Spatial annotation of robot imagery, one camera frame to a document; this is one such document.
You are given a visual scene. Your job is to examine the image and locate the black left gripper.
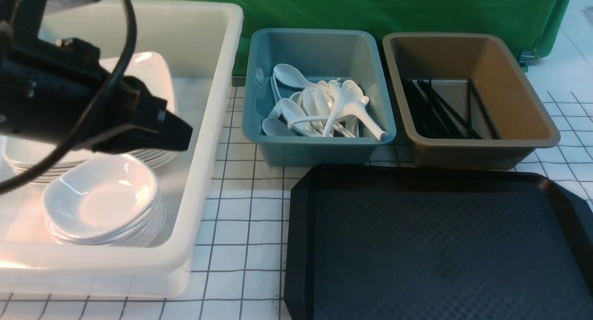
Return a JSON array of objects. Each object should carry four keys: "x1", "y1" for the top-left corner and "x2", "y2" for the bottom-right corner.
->
[{"x1": 56, "y1": 38, "x2": 193, "y2": 155}]

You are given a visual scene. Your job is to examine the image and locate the white square rice plate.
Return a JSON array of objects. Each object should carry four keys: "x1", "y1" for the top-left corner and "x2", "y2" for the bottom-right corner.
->
[{"x1": 4, "y1": 51, "x2": 177, "y2": 169}]

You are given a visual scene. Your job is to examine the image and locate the small white bowl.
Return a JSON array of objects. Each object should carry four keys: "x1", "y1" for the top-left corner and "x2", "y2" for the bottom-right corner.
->
[{"x1": 42, "y1": 155, "x2": 161, "y2": 242}]

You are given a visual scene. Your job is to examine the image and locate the white ceramic soup spoon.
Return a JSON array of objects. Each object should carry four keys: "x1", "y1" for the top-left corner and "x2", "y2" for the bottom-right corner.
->
[{"x1": 343, "y1": 98, "x2": 387, "y2": 141}]

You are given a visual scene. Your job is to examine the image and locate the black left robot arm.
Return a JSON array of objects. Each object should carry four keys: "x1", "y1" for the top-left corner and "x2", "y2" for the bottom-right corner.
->
[{"x1": 1, "y1": 31, "x2": 193, "y2": 155}]

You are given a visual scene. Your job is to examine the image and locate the large white plastic tub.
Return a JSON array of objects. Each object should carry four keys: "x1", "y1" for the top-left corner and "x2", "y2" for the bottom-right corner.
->
[{"x1": 0, "y1": 0, "x2": 243, "y2": 300}]

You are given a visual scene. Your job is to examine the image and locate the lower stacked white bowls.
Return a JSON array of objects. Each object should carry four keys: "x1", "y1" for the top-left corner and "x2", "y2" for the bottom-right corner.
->
[{"x1": 46, "y1": 200, "x2": 166, "y2": 247}]

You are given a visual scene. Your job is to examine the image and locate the white spoon front left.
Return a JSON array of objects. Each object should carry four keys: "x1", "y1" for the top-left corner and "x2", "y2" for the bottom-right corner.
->
[{"x1": 278, "y1": 99, "x2": 324, "y2": 137}]

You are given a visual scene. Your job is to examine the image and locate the white spoon at back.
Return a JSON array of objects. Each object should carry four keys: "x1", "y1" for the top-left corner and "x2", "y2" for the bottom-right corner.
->
[{"x1": 273, "y1": 64, "x2": 326, "y2": 89}]

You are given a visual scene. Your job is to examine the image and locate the lower stacked white plates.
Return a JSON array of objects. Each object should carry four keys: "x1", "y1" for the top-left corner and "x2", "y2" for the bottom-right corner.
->
[{"x1": 1, "y1": 137, "x2": 177, "y2": 186}]

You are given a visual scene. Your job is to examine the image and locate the teal plastic bin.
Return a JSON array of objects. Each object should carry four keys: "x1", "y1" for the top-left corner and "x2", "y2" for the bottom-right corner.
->
[{"x1": 242, "y1": 27, "x2": 397, "y2": 167}]

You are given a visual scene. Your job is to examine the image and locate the black serving tray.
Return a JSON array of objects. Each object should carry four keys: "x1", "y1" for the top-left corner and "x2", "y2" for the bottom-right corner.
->
[{"x1": 283, "y1": 165, "x2": 593, "y2": 320}]

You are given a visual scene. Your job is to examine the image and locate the brown plastic bin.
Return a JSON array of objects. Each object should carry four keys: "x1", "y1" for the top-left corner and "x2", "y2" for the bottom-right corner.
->
[{"x1": 383, "y1": 32, "x2": 561, "y2": 170}]

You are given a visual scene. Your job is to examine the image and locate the metal binder clip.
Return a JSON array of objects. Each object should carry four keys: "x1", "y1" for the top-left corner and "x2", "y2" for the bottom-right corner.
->
[{"x1": 517, "y1": 50, "x2": 540, "y2": 67}]

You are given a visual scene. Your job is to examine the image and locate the green backdrop cloth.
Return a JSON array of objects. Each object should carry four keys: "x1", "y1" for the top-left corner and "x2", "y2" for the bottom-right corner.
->
[{"x1": 107, "y1": 0, "x2": 575, "y2": 77}]

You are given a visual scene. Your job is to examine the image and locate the black camera cable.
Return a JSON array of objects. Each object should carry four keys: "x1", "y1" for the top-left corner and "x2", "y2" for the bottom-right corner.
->
[{"x1": 0, "y1": 0, "x2": 138, "y2": 194}]

